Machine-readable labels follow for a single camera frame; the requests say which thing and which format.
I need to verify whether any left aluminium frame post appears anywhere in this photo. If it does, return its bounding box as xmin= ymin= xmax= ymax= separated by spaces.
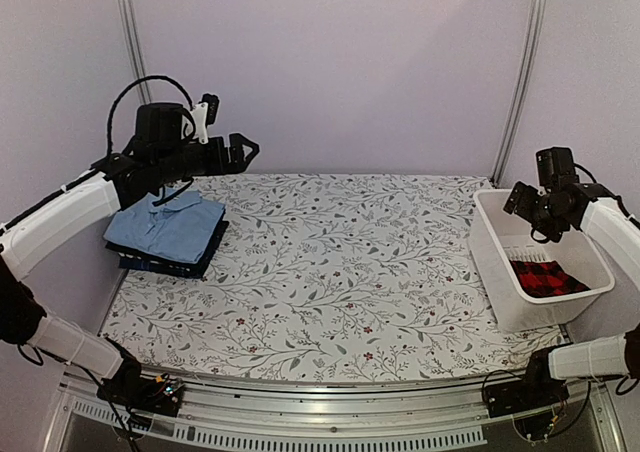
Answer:
xmin=117 ymin=0 xmax=146 ymax=79

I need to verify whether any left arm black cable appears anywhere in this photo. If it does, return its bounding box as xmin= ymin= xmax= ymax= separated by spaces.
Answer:
xmin=104 ymin=75 xmax=195 ymax=156

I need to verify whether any right aluminium frame post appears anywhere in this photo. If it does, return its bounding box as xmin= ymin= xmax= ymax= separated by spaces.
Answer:
xmin=491 ymin=0 xmax=547 ymax=186

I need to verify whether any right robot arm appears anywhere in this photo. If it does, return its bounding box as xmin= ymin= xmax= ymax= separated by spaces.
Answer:
xmin=503 ymin=146 xmax=639 ymax=408

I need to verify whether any aluminium frame post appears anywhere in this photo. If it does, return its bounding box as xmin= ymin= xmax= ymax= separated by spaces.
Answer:
xmin=117 ymin=0 xmax=146 ymax=79
xmin=491 ymin=0 xmax=547 ymax=186

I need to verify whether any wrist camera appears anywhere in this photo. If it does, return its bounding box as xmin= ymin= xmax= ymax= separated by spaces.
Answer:
xmin=190 ymin=93 xmax=220 ymax=145
xmin=536 ymin=147 xmax=578 ymax=190

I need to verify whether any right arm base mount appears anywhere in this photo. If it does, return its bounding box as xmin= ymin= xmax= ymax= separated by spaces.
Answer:
xmin=481 ymin=369 xmax=569 ymax=418

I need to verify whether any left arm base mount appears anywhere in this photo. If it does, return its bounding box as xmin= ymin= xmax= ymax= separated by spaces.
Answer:
xmin=97 ymin=369 xmax=184 ymax=417

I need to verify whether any light blue folded shirt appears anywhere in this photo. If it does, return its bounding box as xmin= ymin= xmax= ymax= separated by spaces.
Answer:
xmin=104 ymin=190 xmax=226 ymax=264

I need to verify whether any aluminium front rail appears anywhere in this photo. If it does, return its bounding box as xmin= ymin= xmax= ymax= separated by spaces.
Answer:
xmin=43 ymin=368 xmax=633 ymax=451

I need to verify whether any floral patterned table mat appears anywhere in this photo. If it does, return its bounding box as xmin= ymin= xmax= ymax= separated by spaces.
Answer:
xmin=102 ymin=174 xmax=565 ymax=383

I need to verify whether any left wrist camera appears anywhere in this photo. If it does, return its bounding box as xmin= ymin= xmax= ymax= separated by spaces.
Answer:
xmin=190 ymin=93 xmax=220 ymax=145

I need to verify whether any red black plaid shirt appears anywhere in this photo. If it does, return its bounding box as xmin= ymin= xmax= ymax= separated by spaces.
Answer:
xmin=510 ymin=260 xmax=590 ymax=298

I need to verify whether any white plastic basket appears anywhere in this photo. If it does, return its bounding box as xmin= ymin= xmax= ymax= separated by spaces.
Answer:
xmin=468 ymin=189 xmax=615 ymax=332

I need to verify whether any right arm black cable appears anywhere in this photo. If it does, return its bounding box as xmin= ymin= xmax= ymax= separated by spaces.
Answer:
xmin=512 ymin=371 xmax=591 ymax=446

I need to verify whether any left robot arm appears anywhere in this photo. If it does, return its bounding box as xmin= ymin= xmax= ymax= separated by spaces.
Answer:
xmin=1 ymin=94 xmax=260 ymax=406

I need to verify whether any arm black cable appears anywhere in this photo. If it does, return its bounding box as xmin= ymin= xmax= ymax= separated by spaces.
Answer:
xmin=104 ymin=75 xmax=195 ymax=156
xmin=512 ymin=371 xmax=591 ymax=446

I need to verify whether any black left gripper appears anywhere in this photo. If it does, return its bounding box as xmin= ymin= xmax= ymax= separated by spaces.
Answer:
xmin=155 ymin=132 xmax=259 ymax=185

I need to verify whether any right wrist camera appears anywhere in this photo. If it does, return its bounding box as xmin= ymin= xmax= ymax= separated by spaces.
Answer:
xmin=536 ymin=147 xmax=578 ymax=190

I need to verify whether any dark navy folded shirt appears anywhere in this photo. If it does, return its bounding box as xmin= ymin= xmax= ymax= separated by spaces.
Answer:
xmin=105 ymin=220 xmax=229 ymax=279

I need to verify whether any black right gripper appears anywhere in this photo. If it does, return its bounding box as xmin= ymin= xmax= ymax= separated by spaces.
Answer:
xmin=505 ymin=182 xmax=567 ymax=243

